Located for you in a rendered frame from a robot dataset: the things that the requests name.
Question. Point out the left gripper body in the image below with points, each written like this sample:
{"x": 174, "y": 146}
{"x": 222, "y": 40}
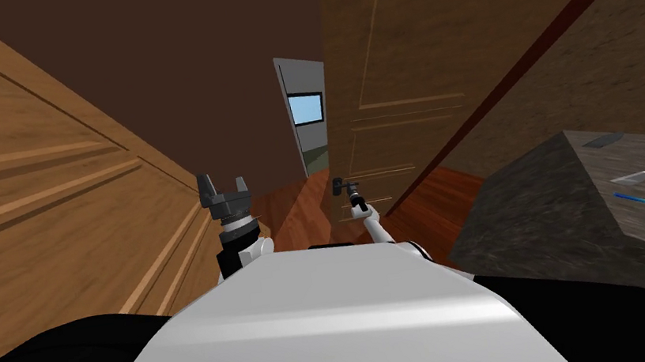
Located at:
{"x": 229, "y": 206}

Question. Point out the grey stone table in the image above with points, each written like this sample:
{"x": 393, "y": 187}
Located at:
{"x": 525, "y": 208}

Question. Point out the blue window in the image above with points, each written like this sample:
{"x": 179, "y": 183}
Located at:
{"x": 306, "y": 108}

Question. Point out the brown wooden door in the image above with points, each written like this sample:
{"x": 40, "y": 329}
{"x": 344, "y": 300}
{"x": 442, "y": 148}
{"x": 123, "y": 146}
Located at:
{"x": 403, "y": 34}

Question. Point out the light wooden panelled door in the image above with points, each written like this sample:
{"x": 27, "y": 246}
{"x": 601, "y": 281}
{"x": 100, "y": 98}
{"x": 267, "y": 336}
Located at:
{"x": 15, "y": 220}

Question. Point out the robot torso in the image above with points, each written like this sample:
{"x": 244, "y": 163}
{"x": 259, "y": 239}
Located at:
{"x": 320, "y": 335}

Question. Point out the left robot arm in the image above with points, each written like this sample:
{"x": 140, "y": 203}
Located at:
{"x": 237, "y": 246}

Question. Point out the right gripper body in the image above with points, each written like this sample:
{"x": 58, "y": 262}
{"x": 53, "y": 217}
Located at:
{"x": 350, "y": 189}

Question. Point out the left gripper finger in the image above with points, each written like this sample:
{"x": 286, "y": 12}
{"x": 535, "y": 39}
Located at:
{"x": 206, "y": 187}
{"x": 241, "y": 186}

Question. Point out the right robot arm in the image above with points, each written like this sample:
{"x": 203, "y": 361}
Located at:
{"x": 612, "y": 323}

